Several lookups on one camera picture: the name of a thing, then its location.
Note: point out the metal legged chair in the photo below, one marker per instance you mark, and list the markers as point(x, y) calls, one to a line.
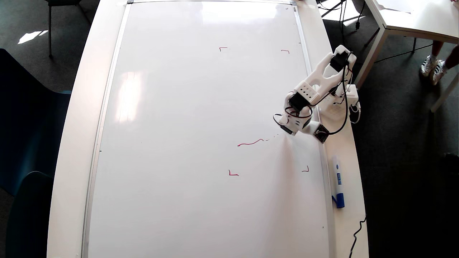
point(61, 3)

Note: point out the person bare lower leg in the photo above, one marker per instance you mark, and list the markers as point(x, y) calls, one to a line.
point(453, 55)
point(436, 48)

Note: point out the white striped sneaker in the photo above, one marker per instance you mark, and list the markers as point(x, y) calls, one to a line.
point(427, 65)
point(439, 71)

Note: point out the large white whiteboard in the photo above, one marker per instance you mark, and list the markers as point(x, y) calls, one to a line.
point(208, 125)

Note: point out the large dark teal chair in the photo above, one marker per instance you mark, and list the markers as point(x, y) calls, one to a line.
point(28, 125)

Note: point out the blue capped whiteboard marker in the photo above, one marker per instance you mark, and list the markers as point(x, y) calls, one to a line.
point(337, 179)

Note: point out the white side table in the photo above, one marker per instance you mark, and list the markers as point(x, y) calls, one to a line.
point(416, 18)

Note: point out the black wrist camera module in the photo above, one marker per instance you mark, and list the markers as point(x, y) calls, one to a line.
point(321, 133)

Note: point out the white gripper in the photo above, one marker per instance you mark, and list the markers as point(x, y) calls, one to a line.
point(286, 128)

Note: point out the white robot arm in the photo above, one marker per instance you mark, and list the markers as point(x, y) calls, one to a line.
point(322, 71)

